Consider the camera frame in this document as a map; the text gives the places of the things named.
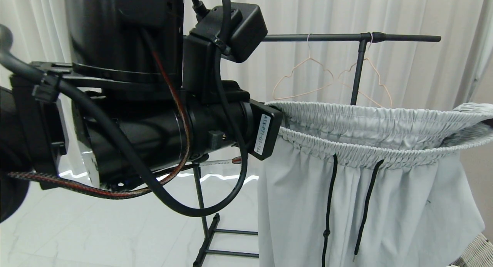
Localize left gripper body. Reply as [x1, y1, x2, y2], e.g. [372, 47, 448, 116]
[83, 80, 283, 186]

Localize pink clothes hanger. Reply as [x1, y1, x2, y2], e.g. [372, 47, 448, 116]
[272, 34, 335, 101]
[338, 40, 393, 108]

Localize pale grey shorts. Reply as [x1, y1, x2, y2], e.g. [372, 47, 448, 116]
[257, 101, 493, 267]

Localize black clothes rack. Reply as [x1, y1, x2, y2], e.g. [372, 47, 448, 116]
[193, 31, 442, 267]

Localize white laundry basket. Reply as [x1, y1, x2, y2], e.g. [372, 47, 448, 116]
[449, 232, 493, 267]

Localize white curtain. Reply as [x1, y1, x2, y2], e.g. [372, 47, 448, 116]
[0, 0, 493, 183]

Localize black cable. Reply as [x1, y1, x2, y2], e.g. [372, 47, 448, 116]
[0, 0, 249, 218]

